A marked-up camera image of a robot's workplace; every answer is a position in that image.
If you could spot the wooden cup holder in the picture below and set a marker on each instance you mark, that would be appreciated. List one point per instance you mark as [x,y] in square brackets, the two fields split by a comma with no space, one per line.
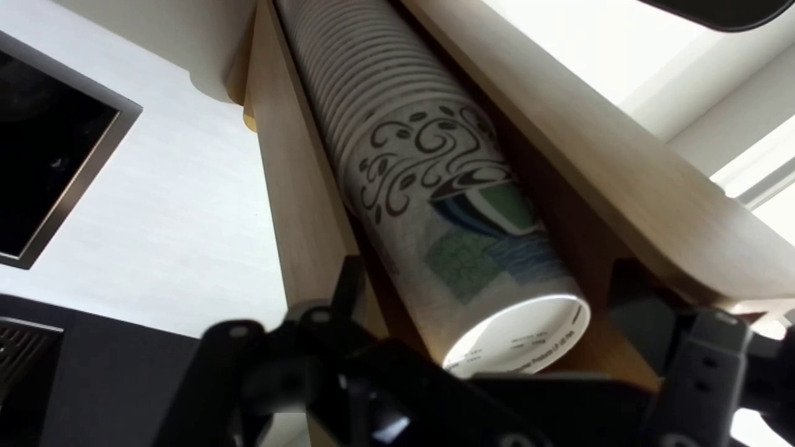
[581,139]

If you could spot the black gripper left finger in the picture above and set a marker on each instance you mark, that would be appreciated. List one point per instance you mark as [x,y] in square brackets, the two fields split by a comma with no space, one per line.
[224,373]

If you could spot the stacked white paper cups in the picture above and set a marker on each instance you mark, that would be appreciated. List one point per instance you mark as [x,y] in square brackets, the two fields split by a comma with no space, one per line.
[356,58]

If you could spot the black coffee machine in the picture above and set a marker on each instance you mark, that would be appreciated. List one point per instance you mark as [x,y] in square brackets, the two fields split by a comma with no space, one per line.
[101,380]

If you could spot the printed white paper cup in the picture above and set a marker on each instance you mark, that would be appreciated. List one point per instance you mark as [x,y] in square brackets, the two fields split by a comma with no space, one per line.
[463,250]

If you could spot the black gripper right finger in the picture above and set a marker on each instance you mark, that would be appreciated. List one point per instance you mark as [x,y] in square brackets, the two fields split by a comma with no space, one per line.
[705,373]

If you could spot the dark countertop sink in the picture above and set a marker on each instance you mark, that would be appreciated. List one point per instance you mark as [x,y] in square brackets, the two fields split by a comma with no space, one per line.
[50,139]

